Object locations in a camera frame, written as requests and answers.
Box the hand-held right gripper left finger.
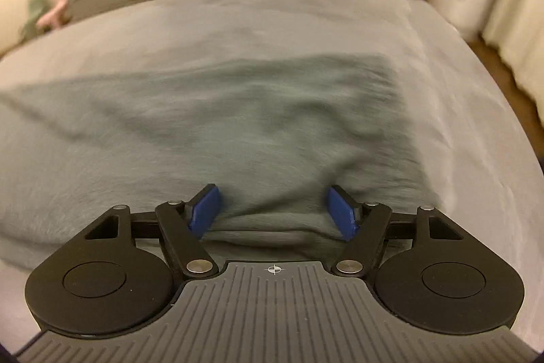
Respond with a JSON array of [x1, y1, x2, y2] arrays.
[[85, 183, 223, 278]]

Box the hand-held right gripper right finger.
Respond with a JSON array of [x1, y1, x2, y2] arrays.
[[326, 184, 464, 278]]

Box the grey drawstring pants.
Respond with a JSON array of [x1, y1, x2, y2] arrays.
[[0, 52, 431, 267]]

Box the bed with grey sheet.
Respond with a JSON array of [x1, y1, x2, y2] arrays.
[[0, 0, 537, 349]]

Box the pink plastic chair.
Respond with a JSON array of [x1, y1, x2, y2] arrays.
[[37, 0, 71, 29]]

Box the green plastic chair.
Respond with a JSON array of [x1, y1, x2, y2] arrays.
[[20, 0, 52, 41]]

